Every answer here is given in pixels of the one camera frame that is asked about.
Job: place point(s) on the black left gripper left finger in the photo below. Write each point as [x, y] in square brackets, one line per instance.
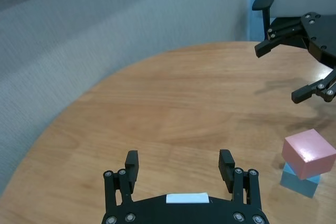
[131, 166]

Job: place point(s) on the black office chair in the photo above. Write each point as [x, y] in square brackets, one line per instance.
[265, 1]

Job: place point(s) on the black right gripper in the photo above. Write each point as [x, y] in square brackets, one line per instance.
[323, 35]

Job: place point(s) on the blue building block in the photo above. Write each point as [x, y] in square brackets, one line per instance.
[299, 184]

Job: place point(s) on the pink building block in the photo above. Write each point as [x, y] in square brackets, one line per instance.
[309, 153]

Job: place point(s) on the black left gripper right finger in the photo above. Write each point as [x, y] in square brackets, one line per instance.
[227, 166]

